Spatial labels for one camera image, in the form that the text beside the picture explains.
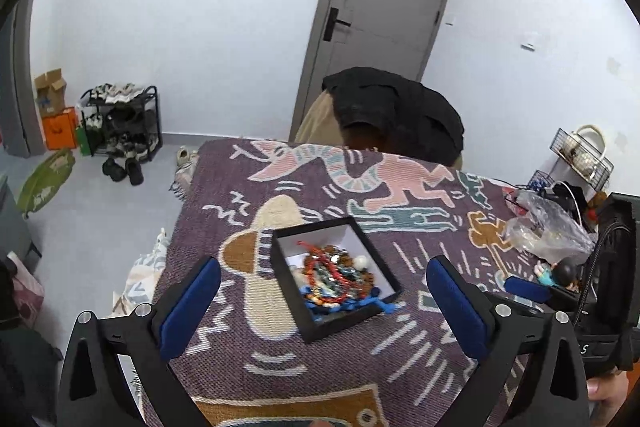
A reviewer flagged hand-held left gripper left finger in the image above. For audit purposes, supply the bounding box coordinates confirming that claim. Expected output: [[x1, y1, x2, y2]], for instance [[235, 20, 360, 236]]
[[57, 256, 222, 427]]

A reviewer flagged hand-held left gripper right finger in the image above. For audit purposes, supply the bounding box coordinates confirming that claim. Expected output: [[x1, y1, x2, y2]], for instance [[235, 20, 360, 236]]
[[426, 255, 591, 427]]

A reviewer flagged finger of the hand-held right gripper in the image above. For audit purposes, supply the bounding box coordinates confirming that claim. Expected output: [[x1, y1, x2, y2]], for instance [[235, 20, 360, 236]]
[[504, 276, 586, 309]]

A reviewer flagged blue beaded flower ornament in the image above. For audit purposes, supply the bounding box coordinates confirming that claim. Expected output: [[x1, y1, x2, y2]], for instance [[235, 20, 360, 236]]
[[350, 293, 401, 315]]

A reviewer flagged black jewelry box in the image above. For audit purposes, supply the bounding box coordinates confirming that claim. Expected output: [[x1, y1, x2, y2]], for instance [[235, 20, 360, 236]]
[[270, 216, 404, 344]]

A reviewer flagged pile of beaded jewelry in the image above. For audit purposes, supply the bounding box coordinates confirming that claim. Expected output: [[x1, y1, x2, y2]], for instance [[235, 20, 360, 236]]
[[287, 243, 383, 313]]

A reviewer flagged person's right hand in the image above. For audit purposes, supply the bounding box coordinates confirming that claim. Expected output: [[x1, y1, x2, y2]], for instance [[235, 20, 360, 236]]
[[586, 369, 632, 427]]

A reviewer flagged small toy figure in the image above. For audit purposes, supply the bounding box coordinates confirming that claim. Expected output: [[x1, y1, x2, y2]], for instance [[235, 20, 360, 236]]
[[534, 258, 577, 289]]

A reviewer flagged patterned fabric bag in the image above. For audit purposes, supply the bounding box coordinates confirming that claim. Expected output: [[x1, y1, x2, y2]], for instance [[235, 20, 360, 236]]
[[112, 227, 172, 319]]

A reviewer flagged large clear plastic bag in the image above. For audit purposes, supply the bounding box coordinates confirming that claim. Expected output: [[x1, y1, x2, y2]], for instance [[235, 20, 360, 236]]
[[502, 188, 599, 266]]

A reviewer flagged white handbag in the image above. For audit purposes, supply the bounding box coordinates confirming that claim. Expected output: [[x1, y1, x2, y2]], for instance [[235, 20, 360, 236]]
[[560, 124, 609, 188]]

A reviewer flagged pair of light shoes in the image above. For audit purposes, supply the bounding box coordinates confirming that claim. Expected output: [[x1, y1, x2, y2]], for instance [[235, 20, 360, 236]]
[[174, 146, 200, 168]]

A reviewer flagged pair of black shoes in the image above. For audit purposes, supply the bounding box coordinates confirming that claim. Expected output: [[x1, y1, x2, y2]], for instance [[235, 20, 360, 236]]
[[102, 157, 146, 186]]

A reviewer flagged purple printed blanket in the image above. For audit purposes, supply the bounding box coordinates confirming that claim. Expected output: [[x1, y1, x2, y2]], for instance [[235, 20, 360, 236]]
[[140, 138, 601, 427]]

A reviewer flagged pink bag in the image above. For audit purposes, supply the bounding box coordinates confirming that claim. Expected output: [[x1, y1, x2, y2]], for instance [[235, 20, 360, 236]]
[[6, 252, 47, 325]]

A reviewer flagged black shoe rack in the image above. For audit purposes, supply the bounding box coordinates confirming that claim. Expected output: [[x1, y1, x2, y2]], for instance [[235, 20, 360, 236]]
[[80, 83, 164, 158]]

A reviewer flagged green bag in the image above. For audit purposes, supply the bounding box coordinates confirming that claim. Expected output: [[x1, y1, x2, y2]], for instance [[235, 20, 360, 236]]
[[75, 121, 96, 156]]

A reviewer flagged black garment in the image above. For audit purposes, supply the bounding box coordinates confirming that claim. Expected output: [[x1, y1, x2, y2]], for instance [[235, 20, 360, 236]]
[[322, 67, 466, 168]]

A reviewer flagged orange box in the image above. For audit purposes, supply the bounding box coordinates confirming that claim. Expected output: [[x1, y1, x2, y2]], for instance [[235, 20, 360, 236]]
[[41, 107, 79, 152]]

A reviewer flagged beige chair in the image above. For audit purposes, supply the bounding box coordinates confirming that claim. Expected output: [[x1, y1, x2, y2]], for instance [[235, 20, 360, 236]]
[[297, 89, 347, 148]]

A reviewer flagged brown cardboard box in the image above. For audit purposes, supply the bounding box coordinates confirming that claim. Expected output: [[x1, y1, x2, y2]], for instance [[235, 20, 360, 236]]
[[33, 68, 69, 118]]

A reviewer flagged grey door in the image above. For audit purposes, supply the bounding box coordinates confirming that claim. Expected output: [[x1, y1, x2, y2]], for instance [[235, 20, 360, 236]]
[[290, 0, 462, 142]]

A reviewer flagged black cable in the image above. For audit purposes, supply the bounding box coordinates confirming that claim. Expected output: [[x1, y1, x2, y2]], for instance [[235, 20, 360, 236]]
[[570, 217, 618, 333]]

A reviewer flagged black wire basket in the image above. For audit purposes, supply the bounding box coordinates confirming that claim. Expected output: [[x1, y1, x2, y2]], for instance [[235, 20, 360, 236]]
[[549, 127, 616, 194]]

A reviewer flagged black door handle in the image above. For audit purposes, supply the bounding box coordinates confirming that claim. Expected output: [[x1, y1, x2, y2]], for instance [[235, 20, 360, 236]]
[[323, 7, 353, 42]]

